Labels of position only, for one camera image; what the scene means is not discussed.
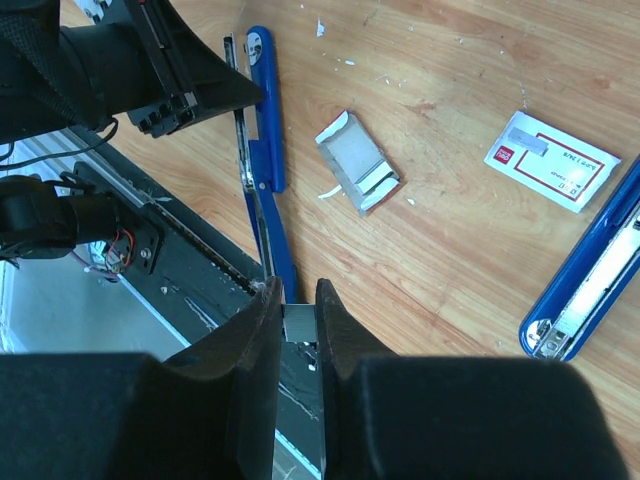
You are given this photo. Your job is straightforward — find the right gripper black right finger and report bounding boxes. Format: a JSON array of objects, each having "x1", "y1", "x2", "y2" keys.
[{"x1": 315, "y1": 279, "x2": 629, "y2": 479}]

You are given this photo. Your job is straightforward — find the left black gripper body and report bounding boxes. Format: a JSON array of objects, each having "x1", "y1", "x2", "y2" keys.
[{"x1": 125, "y1": 1, "x2": 198, "y2": 138}]

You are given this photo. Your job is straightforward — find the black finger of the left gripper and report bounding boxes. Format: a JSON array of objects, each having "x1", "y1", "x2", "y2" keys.
[{"x1": 128, "y1": 19, "x2": 263, "y2": 130}]

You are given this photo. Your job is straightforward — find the silver staple strip piece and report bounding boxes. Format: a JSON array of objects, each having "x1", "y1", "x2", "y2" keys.
[{"x1": 282, "y1": 304, "x2": 317, "y2": 344}]

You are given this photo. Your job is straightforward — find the silver staple strips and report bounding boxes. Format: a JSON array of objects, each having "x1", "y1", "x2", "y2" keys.
[{"x1": 315, "y1": 110, "x2": 401, "y2": 217}]

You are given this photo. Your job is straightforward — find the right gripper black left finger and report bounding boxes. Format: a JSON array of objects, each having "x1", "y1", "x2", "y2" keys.
[{"x1": 1, "y1": 277, "x2": 282, "y2": 479}]

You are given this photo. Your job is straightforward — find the red staple box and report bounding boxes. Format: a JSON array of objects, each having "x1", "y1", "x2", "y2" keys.
[{"x1": 484, "y1": 111, "x2": 620, "y2": 213}]

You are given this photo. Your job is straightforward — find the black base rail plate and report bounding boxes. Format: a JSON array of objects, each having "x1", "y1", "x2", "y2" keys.
[{"x1": 79, "y1": 146, "x2": 320, "y2": 479}]

